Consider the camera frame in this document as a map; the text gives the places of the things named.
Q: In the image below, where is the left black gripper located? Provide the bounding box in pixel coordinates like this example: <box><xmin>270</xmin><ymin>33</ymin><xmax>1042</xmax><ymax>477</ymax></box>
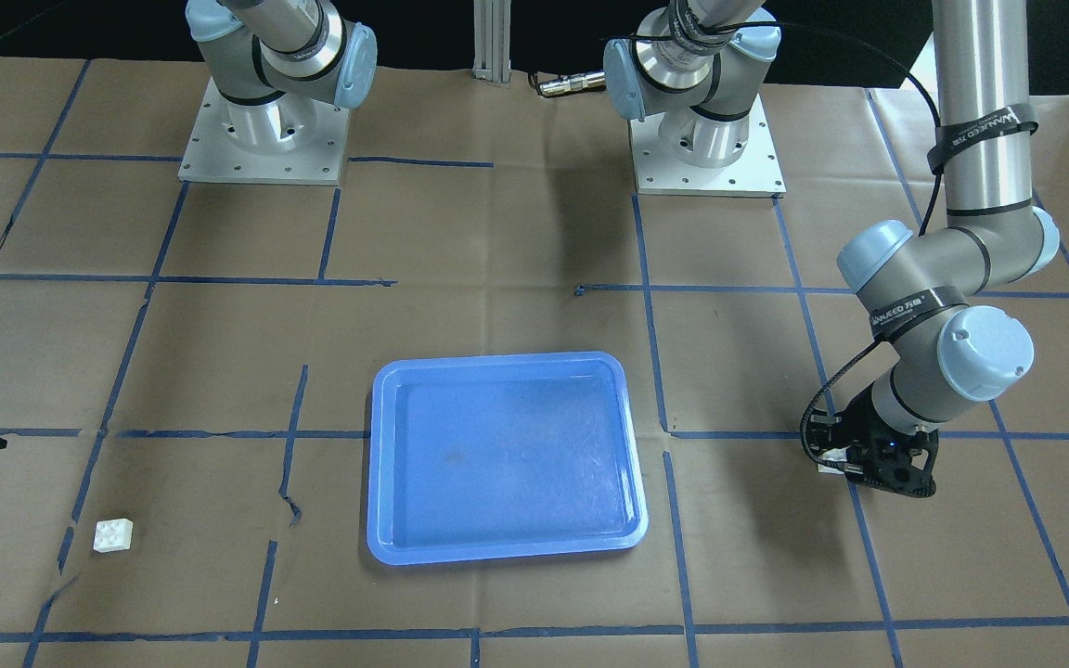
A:
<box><xmin>814</xmin><ymin>388</ymin><xmax>939</xmax><ymax>498</ymax></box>

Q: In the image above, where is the white block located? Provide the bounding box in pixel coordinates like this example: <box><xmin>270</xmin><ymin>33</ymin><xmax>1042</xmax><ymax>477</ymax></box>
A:
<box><xmin>92</xmin><ymin>519</ymin><xmax>135</xmax><ymax>554</ymax></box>

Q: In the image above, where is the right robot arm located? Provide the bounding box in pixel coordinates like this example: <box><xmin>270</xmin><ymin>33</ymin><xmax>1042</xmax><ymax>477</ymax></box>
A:
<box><xmin>0</xmin><ymin>1</ymin><xmax>378</xmax><ymax>451</ymax></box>

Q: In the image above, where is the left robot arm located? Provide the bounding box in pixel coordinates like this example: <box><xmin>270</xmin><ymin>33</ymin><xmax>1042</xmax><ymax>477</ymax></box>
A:
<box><xmin>603</xmin><ymin>1</ymin><xmax>1060</xmax><ymax>497</ymax></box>

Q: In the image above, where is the blue plastic tray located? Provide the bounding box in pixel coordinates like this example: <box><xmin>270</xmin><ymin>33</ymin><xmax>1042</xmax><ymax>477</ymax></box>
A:
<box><xmin>366</xmin><ymin>351</ymin><xmax>650</xmax><ymax>566</ymax></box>

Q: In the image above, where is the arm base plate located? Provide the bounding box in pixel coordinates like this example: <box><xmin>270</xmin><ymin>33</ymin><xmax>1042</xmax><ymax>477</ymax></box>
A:
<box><xmin>628</xmin><ymin>96</ymin><xmax>788</xmax><ymax>199</ymax></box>
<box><xmin>177</xmin><ymin>80</ymin><xmax>352</xmax><ymax>186</ymax></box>

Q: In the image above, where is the aluminium frame post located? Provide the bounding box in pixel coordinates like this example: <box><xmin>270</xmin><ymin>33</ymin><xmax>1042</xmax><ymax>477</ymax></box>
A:
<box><xmin>470</xmin><ymin>0</ymin><xmax>512</xmax><ymax>87</ymax></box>

